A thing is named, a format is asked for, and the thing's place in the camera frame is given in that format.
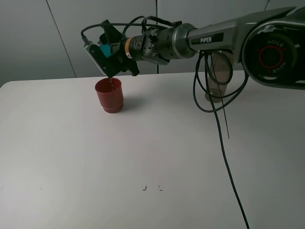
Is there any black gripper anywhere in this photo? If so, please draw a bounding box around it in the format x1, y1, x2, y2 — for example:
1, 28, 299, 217
89, 20, 140, 78

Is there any teal translucent plastic cup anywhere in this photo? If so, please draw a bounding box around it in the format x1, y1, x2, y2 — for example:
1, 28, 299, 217
98, 37, 117, 58

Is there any brown translucent water bottle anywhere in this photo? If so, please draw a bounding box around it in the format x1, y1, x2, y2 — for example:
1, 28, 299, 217
206, 51, 234, 103

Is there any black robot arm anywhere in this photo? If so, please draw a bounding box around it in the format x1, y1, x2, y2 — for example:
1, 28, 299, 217
84, 7, 305, 89

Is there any red plastic cup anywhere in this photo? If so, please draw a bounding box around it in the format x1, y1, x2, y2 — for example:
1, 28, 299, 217
95, 78, 124, 114

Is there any black camera cable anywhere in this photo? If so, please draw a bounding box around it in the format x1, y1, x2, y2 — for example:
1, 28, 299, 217
80, 15, 251, 229

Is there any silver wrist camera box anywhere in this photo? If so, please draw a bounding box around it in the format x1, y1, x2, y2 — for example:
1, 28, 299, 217
84, 41, 109, 77

